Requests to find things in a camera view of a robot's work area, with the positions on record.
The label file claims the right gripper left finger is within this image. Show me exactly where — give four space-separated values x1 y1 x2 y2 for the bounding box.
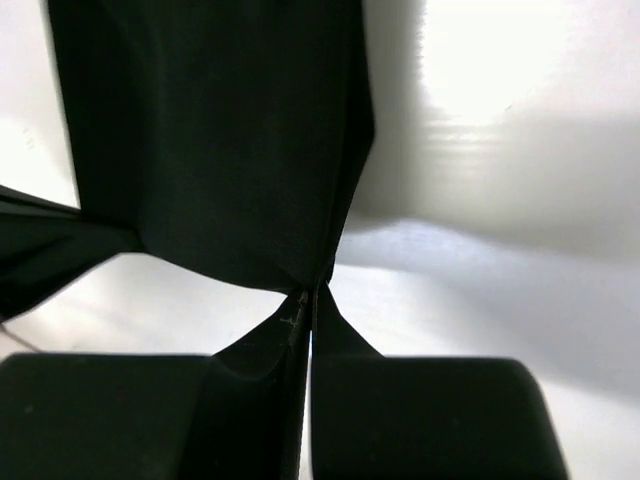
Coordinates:
0 289 309 480

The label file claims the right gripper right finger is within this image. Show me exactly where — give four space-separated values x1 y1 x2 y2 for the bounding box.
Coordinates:
309 280 571 480

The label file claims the black t shirt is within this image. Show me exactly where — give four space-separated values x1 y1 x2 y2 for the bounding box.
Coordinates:
0 0 377 321

